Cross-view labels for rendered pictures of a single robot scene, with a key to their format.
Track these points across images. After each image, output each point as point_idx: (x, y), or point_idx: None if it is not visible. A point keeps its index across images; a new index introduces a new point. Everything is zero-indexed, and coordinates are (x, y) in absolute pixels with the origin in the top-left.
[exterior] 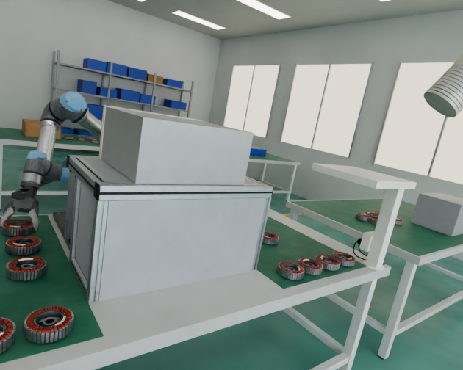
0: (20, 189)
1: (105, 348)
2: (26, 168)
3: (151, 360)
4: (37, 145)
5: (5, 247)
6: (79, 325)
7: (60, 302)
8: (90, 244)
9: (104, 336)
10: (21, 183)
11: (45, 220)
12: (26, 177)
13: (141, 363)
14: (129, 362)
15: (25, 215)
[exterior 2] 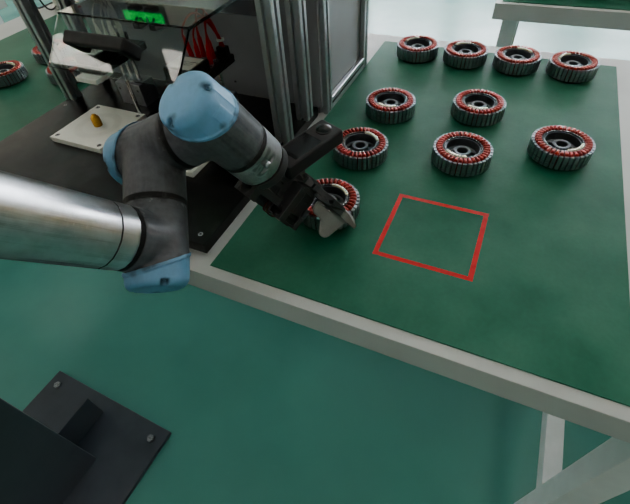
0: (304, 150)
1: (391, 36)
2: (258, 125)
3: (201, 293)
4: (16, 204)
5: (386, 154)
6: (393, 51)
7: (388, 71)
8: (353, 11)
9: (384, 41)
10: (285, 156)
11: (243, 237)
12: (273, 136)
13: (212, 297)
14: (218, 309)
15: (253, 286)
